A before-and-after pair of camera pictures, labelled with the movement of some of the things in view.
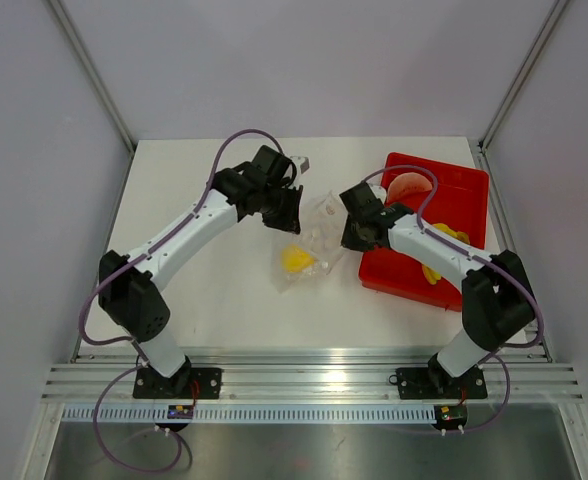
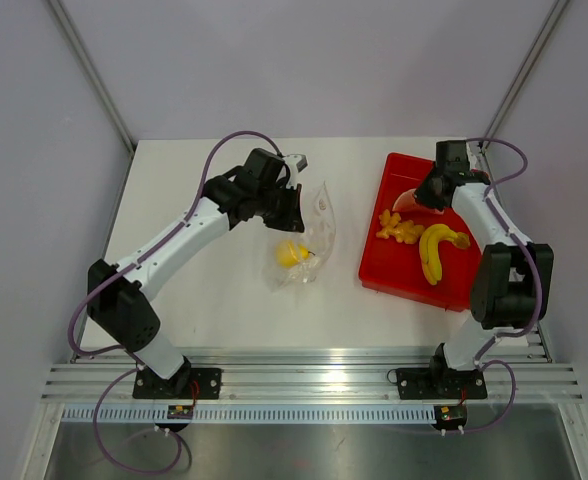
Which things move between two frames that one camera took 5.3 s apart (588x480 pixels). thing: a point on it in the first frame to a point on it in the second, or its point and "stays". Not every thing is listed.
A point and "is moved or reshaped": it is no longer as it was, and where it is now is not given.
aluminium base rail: x=309 y=375 stays
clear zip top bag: x=318 y=245 is moved or reshaped
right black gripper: x=349 y=241 to x=422 y=195
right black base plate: x=430 y=383 stays
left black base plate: x=186 y=383 stays
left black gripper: x=289 y=221 stays
